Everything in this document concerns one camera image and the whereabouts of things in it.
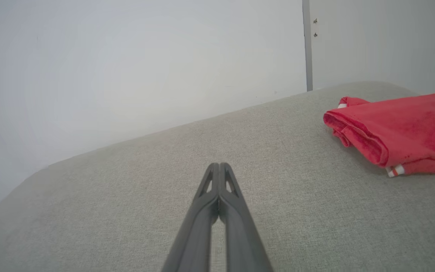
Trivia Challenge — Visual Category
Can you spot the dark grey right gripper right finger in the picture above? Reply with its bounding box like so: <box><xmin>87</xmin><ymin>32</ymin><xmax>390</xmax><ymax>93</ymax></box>
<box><xmin>219</xmin><ymin>163</ymin><xmax>274</xmax><ymax>272</ymax></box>

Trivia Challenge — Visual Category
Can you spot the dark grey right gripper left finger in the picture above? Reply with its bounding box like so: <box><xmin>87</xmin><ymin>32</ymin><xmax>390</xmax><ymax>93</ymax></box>
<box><xmin>161</xmin><ymin>162</ymin><xmax>220</xmax><ymax>272</ymax></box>

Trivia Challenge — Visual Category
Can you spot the grey vertical wall trim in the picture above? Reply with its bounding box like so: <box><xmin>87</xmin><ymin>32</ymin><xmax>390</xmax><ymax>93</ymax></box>
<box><xmin>302</xmin><ymin>0</ymin><xmax>313</xmax><ymax>92</ymax></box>

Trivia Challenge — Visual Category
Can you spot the red jersey with white trim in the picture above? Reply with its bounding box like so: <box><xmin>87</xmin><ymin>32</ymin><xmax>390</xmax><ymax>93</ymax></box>
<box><xmin>322</xmin><ymin>89</ymin><xmax>435</xmax><ymax>178</ymax></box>

